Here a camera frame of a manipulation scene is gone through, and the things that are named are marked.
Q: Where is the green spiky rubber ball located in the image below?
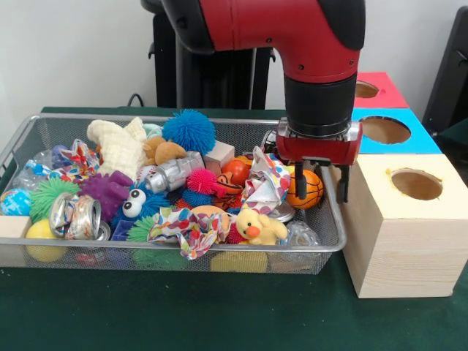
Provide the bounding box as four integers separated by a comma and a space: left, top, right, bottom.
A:
28, 178, 80, 223

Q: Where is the yellow ball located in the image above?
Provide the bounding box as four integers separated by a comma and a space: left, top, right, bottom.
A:
23, 218, 69, 263

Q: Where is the silver toy robot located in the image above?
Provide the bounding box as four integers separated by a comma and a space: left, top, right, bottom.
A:
144, 150, 205, 193

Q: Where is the blue spiky rubber ball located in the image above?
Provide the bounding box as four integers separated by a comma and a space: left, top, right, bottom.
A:
162, 108, 217, 153

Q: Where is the black upright panel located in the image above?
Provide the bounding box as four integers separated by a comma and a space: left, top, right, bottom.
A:
420, 5, 468, 136

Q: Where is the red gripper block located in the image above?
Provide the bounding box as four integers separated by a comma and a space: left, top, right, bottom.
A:
276, 122, 364, 205

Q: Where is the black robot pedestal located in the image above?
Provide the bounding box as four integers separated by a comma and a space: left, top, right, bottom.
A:
140, 0, 273, 110

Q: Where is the crushed silver drink can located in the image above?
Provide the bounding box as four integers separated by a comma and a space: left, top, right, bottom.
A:
47, 192, 110, 241

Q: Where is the cream waffle cloth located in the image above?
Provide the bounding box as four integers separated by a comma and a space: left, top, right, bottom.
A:
86, 116, 148, 177

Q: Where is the blue globe ball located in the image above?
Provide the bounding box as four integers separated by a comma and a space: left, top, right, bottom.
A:
0, 188, 32, 216

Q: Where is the purple knobby rubber ball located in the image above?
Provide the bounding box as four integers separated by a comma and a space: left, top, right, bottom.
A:
77, 170, 133, 223

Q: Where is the wooden box with three holes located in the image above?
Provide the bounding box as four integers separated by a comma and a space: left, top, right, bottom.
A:
328, 72, 468, 299

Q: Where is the dark green side tablecloth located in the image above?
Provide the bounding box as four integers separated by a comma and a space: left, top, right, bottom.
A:
434, 118, 468, 176

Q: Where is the orange toy basketball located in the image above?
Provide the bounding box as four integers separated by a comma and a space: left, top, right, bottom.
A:
285, 168, 325, 210

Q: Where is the wire mesh bin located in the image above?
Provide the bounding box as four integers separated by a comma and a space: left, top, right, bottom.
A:
0, 113, 347, 276

